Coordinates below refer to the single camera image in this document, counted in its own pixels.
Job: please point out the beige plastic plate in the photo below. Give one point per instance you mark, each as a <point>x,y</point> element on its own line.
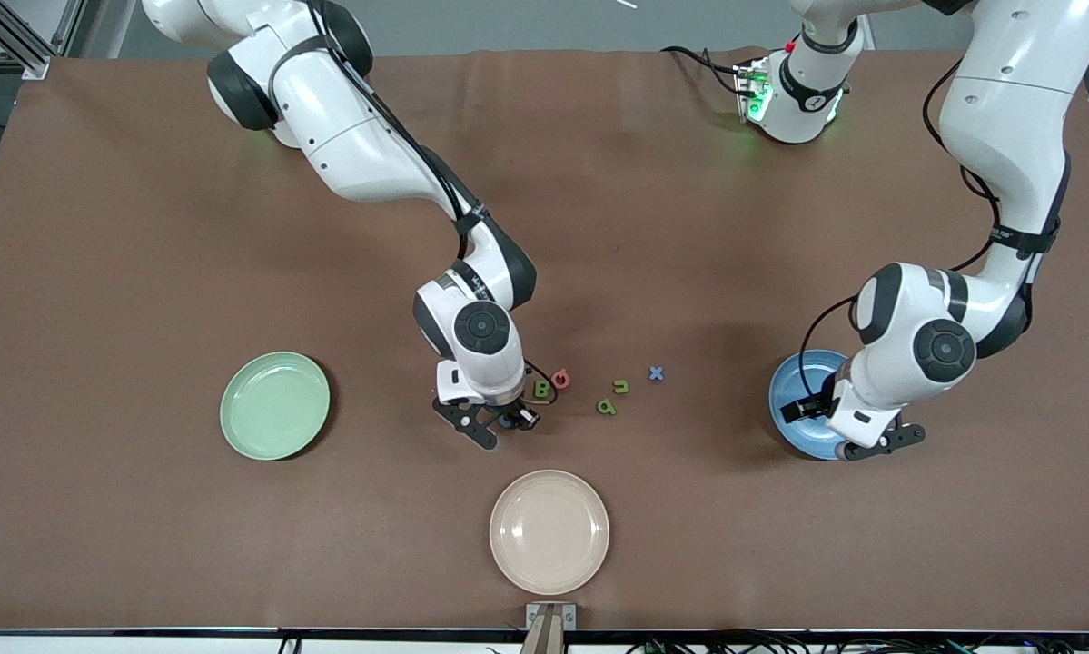
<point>549,531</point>

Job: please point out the green plastic plate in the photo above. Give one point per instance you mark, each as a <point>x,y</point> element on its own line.
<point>274,406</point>

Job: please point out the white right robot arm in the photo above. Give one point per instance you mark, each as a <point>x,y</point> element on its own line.
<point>344,127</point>

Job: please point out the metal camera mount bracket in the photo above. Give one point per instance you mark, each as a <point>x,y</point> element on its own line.
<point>550,627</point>

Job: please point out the green letter q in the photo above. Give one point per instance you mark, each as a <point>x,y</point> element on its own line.
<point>607,406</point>

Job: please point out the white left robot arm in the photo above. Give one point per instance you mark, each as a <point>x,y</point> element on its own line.
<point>1007,118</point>

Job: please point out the green letter B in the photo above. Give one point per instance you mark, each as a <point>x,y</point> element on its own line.
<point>541,391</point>

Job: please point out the blue plastic plate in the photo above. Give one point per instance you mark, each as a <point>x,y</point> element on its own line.
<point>794,436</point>

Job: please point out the aluminium frame extrusion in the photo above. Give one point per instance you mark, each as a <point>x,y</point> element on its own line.
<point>13,36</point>

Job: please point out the pink letter Q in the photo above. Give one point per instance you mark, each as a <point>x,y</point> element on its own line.
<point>553,380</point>

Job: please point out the brown table mat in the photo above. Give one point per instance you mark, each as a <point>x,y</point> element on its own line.
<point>144,227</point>

